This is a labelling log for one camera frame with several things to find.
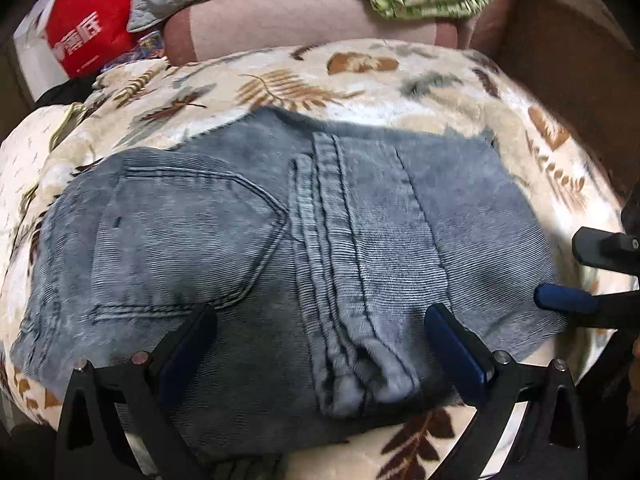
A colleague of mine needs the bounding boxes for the white patterned sheet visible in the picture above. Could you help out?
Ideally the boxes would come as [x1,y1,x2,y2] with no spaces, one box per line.
[0,102,83,201]

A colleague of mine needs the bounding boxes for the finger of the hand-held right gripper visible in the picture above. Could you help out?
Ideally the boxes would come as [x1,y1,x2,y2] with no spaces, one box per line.
[534,284,640,330]
[572,227,640,277]

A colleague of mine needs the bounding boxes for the colourful printed packet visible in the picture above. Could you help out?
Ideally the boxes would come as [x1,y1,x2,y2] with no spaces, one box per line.
[100,30,168,73]

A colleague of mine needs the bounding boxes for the brown wooden board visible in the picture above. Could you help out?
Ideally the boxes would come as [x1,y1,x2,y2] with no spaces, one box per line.
[495,0,640,201]

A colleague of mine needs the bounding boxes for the pink cushion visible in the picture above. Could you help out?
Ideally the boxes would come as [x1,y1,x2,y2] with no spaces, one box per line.
[162,0,516,68]

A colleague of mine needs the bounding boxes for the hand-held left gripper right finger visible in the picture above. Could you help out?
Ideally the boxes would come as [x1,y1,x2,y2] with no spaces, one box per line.
[424,303,588,480]

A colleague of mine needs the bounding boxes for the black cloth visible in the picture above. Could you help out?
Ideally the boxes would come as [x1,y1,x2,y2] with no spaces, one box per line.
[35,77,98,108]

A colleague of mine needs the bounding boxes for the red shopping bag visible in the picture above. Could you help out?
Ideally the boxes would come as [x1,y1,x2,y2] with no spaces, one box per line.
[12,0,151,101]

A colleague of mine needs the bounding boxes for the leaf print blanket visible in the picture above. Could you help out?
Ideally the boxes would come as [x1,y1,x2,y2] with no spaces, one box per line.
[0,37,633,480]

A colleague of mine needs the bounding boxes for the blue denim pants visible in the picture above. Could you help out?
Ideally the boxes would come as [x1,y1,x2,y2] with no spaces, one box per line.
[10,106,568,463]

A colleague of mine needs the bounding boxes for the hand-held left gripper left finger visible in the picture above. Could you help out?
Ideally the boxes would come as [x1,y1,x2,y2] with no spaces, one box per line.
[54,304,218,480]

